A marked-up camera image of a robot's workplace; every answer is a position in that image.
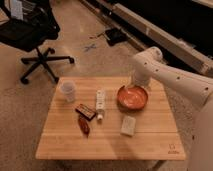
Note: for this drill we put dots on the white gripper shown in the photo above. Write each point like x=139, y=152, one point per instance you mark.
x=139, y=79

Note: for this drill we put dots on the orange ceramic bowl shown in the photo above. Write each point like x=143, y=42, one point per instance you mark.
x=132, y=98

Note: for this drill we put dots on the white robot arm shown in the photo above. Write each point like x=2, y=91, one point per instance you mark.
x=197, y=88

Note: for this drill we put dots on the white tube bottle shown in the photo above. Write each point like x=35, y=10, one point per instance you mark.
x=100, y=104

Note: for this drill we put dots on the beige sponge block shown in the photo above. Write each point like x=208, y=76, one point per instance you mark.
x=128, y=125

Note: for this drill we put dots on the black bag on floor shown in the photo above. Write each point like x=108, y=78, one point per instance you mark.
x=115, y=36

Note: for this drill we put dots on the dark rectangular box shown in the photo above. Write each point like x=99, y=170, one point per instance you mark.
x=85, y=111

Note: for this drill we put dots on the translucent plastic cup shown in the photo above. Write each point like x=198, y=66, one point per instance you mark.
x=67, y=88

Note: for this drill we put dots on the red snack packet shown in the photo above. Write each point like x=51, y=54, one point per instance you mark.
x=83, y=125

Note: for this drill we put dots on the black office chair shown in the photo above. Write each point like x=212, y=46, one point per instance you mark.
x=30, y=34

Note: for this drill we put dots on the long white rail frame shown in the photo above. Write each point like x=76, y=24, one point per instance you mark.
x=187, y=54

